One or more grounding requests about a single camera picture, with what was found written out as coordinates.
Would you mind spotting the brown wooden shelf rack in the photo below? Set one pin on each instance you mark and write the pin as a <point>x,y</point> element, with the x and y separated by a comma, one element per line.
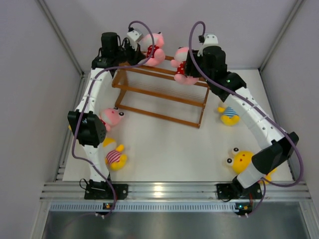
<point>159,82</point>

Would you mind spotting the aluminium front rail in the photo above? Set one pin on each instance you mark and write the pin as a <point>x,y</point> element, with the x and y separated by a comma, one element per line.
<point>146,191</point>

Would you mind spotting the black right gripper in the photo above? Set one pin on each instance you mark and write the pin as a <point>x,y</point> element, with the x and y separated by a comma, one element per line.
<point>190,67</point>

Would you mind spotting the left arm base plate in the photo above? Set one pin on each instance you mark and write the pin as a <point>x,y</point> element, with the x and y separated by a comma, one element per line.
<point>104,192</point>

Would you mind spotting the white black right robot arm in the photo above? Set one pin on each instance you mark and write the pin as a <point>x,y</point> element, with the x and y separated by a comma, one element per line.
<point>277,146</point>

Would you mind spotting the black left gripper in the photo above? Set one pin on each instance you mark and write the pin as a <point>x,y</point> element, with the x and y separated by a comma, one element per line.
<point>136,56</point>

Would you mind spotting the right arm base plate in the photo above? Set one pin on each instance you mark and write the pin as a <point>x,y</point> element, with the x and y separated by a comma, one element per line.
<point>227,192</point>

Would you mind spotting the perforated grey cable duct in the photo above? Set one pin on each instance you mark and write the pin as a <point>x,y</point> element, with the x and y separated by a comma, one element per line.
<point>103,207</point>

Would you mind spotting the yellow pink-striped toy right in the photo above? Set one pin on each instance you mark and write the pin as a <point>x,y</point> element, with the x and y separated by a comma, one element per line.
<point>241,159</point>

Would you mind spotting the yellow blue-striped toy right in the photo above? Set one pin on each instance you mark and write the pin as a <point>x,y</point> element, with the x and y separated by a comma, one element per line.
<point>228,116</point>

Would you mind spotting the yellow pink-striped toy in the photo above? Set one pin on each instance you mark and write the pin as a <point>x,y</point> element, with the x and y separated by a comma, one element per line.
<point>241,159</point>
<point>115,157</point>

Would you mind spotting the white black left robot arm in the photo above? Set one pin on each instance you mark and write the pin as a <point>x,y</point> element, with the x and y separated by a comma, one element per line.
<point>88,129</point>

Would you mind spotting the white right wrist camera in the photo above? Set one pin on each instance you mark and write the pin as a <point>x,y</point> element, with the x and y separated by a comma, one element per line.
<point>208,39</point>

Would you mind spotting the yellow pink-striped toy left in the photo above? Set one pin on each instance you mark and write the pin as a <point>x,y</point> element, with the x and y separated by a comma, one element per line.
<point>115,157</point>

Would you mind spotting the pink red-dotted toy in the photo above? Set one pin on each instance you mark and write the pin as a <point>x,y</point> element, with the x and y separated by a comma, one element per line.
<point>152,46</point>
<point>179,62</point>
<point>111,117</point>

